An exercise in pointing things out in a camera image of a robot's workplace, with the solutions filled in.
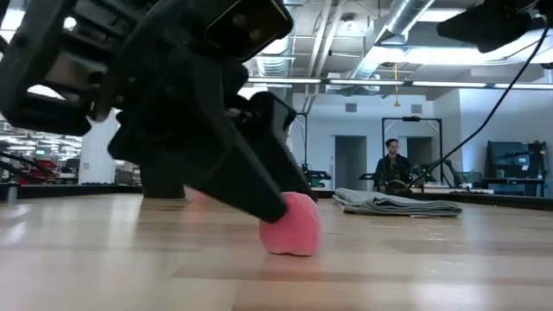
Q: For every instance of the dark workstation cart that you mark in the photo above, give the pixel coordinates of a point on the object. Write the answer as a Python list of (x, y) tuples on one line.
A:
[(514, 164)]

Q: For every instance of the person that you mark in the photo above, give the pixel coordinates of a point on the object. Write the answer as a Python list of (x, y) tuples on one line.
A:
[(392, 166)]

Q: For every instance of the pink fuzzy toy peach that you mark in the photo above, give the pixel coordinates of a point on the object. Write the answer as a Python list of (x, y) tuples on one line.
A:
[(298, 233)]

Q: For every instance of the background black robot arm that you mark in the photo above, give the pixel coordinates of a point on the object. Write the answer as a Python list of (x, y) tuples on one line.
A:
[(317, 176), (449, 170)]

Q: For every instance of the white round ceiling fixture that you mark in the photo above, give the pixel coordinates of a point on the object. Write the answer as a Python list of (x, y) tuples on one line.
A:
[(348, 23)]

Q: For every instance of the silver ventilation duct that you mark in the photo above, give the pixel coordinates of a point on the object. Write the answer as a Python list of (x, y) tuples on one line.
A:
[(406, 13), (276, 60)]

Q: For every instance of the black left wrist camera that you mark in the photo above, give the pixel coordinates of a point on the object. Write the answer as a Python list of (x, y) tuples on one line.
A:
[(250, 26)]

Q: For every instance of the yellow hanging pendant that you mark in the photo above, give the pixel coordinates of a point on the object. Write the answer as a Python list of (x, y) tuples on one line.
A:
[(396, 103)]

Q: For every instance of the grey door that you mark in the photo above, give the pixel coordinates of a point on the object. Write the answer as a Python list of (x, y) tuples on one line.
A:
[(350, 162), (421, 149)]

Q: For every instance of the black metal frame stand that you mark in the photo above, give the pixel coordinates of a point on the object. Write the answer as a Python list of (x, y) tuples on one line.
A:
[(410, 118), (306, 138)]

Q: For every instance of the black plant pot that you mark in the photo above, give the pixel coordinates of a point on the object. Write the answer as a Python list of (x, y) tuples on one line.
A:
[(162, 183)]

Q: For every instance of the grey folded cloth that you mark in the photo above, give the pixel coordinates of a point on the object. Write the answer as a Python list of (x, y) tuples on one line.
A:
[(397, 203)]

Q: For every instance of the ceiling light strip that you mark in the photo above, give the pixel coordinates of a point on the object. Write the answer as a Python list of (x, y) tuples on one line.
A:
[(365, 82), (283, 80)]

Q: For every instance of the black aluminium table frame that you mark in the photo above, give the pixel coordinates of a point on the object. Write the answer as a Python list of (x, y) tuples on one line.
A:
[(497, 199)]

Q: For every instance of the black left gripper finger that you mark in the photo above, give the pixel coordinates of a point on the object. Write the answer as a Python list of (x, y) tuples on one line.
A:
[(276, 142), (216, 173)]

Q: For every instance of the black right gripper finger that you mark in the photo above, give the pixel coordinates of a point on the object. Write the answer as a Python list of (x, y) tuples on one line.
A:
[(488, 28)]

